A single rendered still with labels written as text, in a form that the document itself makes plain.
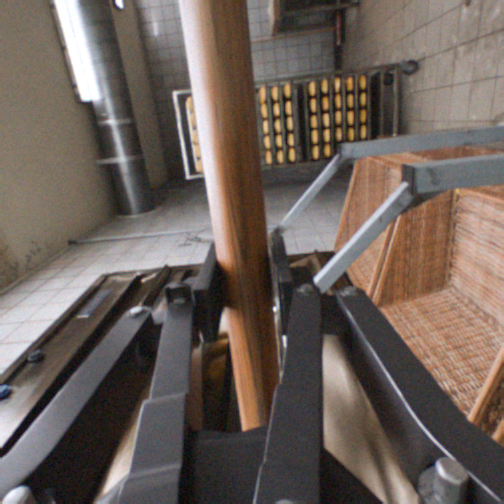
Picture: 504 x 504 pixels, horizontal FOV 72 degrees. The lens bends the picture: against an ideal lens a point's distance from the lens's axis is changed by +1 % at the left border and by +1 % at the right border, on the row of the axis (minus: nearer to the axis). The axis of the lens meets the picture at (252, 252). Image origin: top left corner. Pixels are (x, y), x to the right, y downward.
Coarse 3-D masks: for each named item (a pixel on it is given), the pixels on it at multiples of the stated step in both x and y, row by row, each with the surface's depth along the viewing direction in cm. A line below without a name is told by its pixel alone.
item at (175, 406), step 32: (192, 320) 14; (160, 352) 12; (192, 352) 12; (160, 384) 11; (192, 384) 11; (160, 416) 9; (192, 416) 10; (160, 448) 8; (128, 480) 7; (160, 480) 7
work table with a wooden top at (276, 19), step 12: (276, 0) 359; (336, 0) 363; (276, 12) 362; (288, 12) 365; (300, 12) 365; (312, 12) 366; (324, 12) 424; (276, 24) 384; (312, 24) 428; (324, 24) 428; (336, 24) 429
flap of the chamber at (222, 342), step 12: (228, 336) 127; (204, 348) 98; (216, 348) 109; (204, 360) 95; (216, 360) 105; (204, 372) 93; (216, 372) 102; (204, 384) 90; (216, 384) 99; (204, 396) 88; (216, 396) 96; (204, 408) 85; (216, 408) 93; (204, 420) 83; (216, 420) 91
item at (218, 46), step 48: (192, 0) 14; (240, 0) 15; (192, 48) 15; (240, 48) 15; (240, 96) 16; (240, 144) 16; (240, 192) 17; (240, 240) 18; (240, 288) 19; (240, 336) 20; (240, 384) 22
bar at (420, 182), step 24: (360, 144) 96; (384, 144) 95; (408, 144) 95; (432, 144) 95; (456, 144) 95; (336, 168) 99; (408, 168) 52; (432, 168) 51; (456, 168) 51; (480, 168) 51; (312, 192) 102; (408, 192) 53; (432, 192) 54; (288, 216) 104; (384, 216) 55; (360, 240) 56; (336, 264) 58
